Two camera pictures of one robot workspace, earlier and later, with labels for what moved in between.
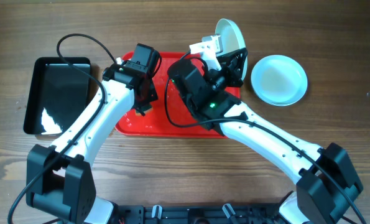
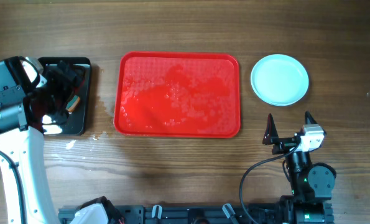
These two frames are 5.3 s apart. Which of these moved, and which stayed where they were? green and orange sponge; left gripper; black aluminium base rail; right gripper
Moved: right gripper; left gripper; green and orange sponge
Stayed: black aluminium base rail
